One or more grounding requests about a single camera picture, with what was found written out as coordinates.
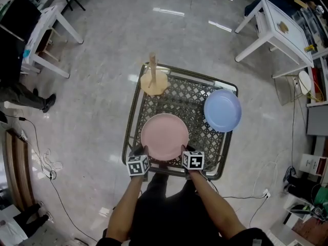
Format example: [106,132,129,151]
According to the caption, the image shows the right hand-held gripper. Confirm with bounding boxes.
[180,145,205,171]

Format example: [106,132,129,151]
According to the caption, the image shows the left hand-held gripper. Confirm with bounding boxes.
[127,146,151,181]

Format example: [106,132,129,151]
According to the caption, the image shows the pink big plate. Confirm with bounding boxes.
[140,113,190,161]

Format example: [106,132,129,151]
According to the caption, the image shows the person's left forearm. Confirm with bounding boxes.
[105,175,144,242]

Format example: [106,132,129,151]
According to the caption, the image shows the person's right forearm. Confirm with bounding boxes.
[188,170,247,240]

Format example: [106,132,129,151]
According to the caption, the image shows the black woven coffee table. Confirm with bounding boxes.
[121,63,239,181]

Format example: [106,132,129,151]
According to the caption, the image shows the person's black clothed body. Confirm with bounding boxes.
[96,173,275,246]

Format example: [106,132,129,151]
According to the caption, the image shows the wooden cup tree stand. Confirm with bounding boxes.
[140,52,169,96]

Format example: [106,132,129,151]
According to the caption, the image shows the black swivel chair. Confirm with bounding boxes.
[96,228,108,246]

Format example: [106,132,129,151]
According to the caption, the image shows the white low shelf unit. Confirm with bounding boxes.
[283,193,315,229]

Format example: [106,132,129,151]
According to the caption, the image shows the curved wooden bench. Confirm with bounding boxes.
[5,131,36,211]

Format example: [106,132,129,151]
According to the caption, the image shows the grey cabinet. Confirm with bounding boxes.
[306,104,328,137]

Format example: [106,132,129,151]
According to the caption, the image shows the wooden drawer box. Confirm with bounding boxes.
[315,156,328,176]

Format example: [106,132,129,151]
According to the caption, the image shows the wooden stool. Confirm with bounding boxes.
[35,29,65,63]

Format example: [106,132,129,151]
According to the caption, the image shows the white square table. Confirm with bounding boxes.
[234,0,315,79]

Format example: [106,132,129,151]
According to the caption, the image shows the white desk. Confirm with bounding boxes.
[22,5,85,79]

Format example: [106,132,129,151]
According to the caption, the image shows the black monitor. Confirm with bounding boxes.
[0,0,42,87]

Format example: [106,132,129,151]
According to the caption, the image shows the white stool gold wire legs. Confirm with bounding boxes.
[274,70,323,106]

